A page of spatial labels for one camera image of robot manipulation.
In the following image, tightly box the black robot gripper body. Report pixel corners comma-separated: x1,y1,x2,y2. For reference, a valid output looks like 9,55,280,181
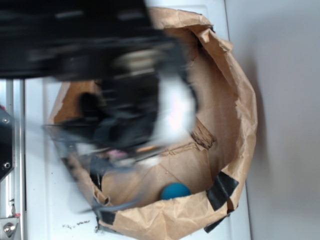
77,32,198,161

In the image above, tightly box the white paper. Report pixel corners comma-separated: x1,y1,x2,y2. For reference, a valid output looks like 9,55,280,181
150,72,197,146

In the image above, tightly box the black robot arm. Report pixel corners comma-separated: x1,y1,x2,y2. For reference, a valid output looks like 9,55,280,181
0,0,198,157

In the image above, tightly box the brown wood bark piece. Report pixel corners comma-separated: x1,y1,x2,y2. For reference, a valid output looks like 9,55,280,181
190,118,216,150

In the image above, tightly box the blue rubber ball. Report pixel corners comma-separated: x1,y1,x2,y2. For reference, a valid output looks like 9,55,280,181
160,182,191,200

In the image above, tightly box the brown paper bag bin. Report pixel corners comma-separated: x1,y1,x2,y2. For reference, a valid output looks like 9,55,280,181
57,7,258,240

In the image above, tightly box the black mounting plate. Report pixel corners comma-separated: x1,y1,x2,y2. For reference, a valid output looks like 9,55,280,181
0,105,15,182

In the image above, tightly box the grey braided cable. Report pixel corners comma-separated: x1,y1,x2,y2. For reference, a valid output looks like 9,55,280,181
42,124,151,213

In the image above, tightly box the aluminium frame rail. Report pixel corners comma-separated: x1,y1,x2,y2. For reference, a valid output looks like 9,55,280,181
0,79,27,240

